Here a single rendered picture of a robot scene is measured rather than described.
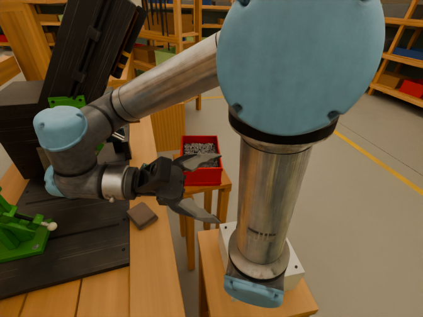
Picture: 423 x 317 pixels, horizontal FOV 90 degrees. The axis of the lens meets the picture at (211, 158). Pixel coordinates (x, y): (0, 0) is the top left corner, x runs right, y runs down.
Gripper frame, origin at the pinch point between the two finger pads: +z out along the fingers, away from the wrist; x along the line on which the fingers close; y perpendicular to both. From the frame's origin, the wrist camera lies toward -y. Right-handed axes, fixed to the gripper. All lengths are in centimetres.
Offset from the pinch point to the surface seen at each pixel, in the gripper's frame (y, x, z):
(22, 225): 30, 8, -57
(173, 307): 25.0, 27.3, -9.0
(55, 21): 464, -644, -470
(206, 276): 33.9, 20.6, 0.4
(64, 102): 24, -34, -54
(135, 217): 37.2, 2.9, -25.6
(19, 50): 55, -89, -108
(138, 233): 37.7, 8.0, -23.8
